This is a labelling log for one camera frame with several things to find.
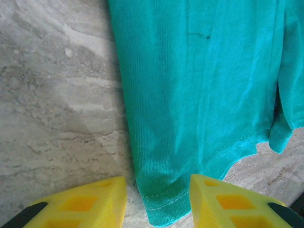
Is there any teal printed t-shirt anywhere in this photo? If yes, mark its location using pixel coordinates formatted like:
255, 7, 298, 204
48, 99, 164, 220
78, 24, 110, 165
108, 0, 304, 228

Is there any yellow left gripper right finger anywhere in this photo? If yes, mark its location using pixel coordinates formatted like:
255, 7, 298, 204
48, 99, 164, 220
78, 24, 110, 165
190, 173, 304, 228

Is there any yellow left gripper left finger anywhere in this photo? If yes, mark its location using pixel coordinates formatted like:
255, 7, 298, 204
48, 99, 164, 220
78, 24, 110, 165
0, 176, 128, 228

